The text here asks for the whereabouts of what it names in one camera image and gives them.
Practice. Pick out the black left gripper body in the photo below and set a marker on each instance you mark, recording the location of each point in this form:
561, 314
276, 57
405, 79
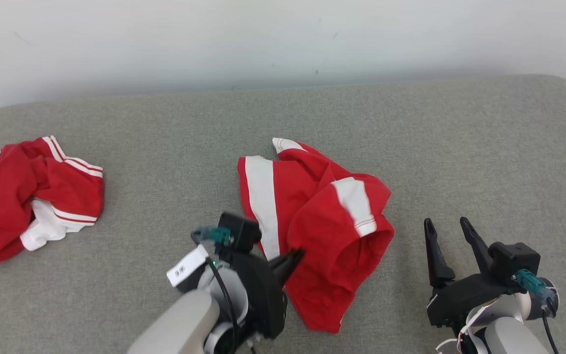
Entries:
261, 300

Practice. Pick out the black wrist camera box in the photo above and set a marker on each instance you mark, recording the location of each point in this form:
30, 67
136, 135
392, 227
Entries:
514, 260
239, 228

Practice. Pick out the teal left camera connector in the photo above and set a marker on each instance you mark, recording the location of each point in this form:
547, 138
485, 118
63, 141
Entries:
216, 235

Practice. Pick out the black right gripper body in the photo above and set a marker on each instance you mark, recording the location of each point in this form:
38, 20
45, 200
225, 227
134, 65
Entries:
460, 300

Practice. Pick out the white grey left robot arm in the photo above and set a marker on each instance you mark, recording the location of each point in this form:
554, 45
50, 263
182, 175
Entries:
180, 324

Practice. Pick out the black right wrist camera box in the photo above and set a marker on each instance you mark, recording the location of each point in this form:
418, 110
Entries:
514, 260

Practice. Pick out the teal camera connector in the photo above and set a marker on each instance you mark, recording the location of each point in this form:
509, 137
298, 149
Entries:
531, 284
216, 235

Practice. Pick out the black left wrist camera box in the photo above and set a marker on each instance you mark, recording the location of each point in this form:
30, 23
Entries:
239, 228

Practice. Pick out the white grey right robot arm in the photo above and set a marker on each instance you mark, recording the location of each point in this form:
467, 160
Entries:
509, 339

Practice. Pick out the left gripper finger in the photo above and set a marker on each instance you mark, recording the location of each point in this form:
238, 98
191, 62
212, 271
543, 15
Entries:
288, 263

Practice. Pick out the teal right camera connector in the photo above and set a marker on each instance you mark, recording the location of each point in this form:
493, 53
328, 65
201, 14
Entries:
531, 284

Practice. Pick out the red shorts white side stripe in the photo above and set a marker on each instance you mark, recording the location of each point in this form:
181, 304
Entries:
322, 236

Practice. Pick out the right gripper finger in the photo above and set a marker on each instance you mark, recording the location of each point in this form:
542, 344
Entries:
477, 248
435, 260

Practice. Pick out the white paper label tag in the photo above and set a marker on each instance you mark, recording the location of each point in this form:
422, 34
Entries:
187, 265

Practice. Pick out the red basketball jersey white trim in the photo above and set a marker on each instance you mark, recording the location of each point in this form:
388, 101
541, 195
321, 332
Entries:
8, 196

